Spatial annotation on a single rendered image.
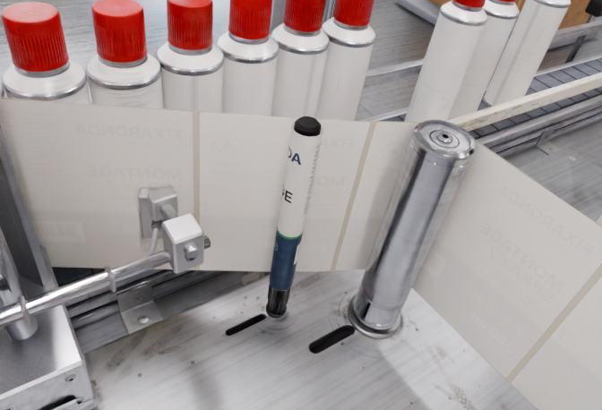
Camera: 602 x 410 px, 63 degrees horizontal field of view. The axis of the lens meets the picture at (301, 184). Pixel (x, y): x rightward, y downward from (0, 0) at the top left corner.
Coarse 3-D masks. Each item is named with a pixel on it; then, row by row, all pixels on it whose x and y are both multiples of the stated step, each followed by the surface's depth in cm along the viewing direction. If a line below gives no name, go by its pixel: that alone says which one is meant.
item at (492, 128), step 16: (576, 64) 88; (592, 64) 89; (544, 80) 81; (560, 80) 82; (576, 80) 83; (576, 96) 78; (592, 96) 79; (528, 112) 72; (544, 112) 73; (480, 128) 67; (496, 128) 67; (64, 272) 41; (80, 272) 41; (96, 272) 41
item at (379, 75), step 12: (588, 24) 80; (600, 24) 81; (564, 36) 76; (576, 36) 78; (420, 60) 61; (372, 72) 57; (384, 72) 58; (396, 72) 59; (408, 72) 60; (372, 84) 57
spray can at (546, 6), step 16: (528, 0) 62; (544, 0) 60; (560, 0) 60; (528, 16) 63; (544, 16) 61; (560, 16) 61; (512, 32) 66; (528, 32) 63; (544, 32) 63; (512, 48) 66; (528, 48) 64; (544, 48) 64; (512, 64) 66; (528, 64) 66; (496, 80) 69; (512, 80) 67; (528, 80) 67; (496, 96) 70; (512, 96) 69
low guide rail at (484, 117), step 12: (564, 84) 73; (576, 84) 73; (588, 84) 75; (600, 84) 78; (528, 96) 68; (540, 96) 69; (552, 96) 70; (564, 96) 73; (492, 108) 64; (504, 108) 65; (516, 108) 66; (528, 108) 68; (456, 120) 61; (468, 120) 61; (480, 120) 63; (492, 120) 64
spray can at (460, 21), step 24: (456, 0) 52; (480, 0) 51; (456, 24) 52; (480, 24) 52; (432, 48) 56; (456, 48) 54; (432, 72) 56; (456, 72) 56; (432, 96) 58; (456, 96) 59; (408, 120) 62
